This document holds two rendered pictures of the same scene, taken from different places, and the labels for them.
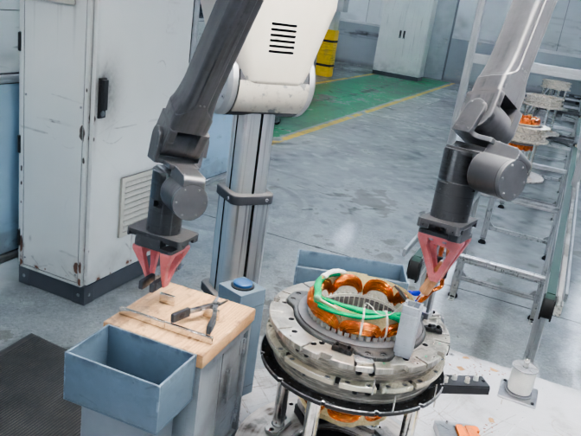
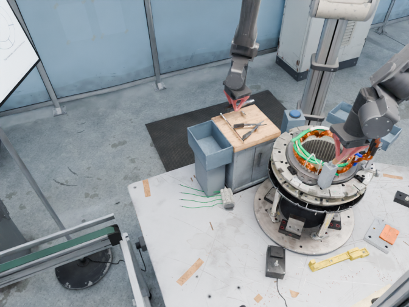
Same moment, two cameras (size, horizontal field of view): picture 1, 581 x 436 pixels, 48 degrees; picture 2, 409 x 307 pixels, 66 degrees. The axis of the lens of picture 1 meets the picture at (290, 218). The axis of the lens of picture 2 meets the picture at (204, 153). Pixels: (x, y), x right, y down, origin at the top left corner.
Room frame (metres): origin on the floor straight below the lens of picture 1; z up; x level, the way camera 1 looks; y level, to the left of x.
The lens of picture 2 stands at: (0.28, -0.39, 1.85)
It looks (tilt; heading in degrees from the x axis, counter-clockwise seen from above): 46 degrees down; 46
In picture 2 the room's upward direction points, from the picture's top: 1 degrees counter-clockwise
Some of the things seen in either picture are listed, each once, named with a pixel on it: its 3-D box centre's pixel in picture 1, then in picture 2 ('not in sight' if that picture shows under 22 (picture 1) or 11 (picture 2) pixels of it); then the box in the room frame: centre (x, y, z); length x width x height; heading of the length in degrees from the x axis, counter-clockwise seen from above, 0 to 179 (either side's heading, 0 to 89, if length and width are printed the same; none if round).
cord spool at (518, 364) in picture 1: (521, 379); not in sight; (1.41, -0.61, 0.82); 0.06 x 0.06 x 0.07
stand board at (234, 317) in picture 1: (182, 320); (244, 127); (1.03, 0.16, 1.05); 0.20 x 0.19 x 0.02; 161
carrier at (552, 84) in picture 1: (553, 94); not in sight; (7.74, -2.79, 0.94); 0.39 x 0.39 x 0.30
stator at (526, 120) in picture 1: (520, 131); not in sight; (3.85, -1.25, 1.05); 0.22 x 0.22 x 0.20
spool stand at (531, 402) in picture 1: (522, 376); not in sight; (1.41, -0.61, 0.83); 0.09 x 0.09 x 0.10; 68
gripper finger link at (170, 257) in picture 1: (161, 259); (235, 98); (1.02, 0.21, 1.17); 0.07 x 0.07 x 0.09; 71
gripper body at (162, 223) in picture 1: (164, 219); (237, 81); (1.02, 0.21, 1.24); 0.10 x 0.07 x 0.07; 71
